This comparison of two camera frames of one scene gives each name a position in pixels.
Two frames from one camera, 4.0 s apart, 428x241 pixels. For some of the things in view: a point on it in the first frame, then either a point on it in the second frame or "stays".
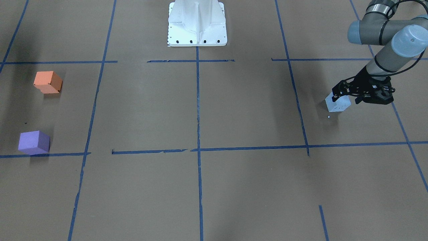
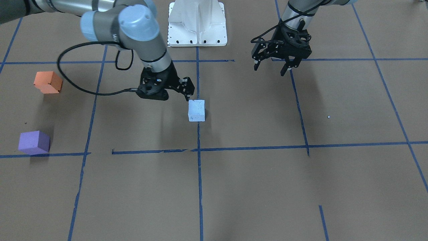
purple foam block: x=34 y=142 stays
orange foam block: x=48 y=82 stays
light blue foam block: x=340 y=104 → x=196 y=108
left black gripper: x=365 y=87 → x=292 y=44
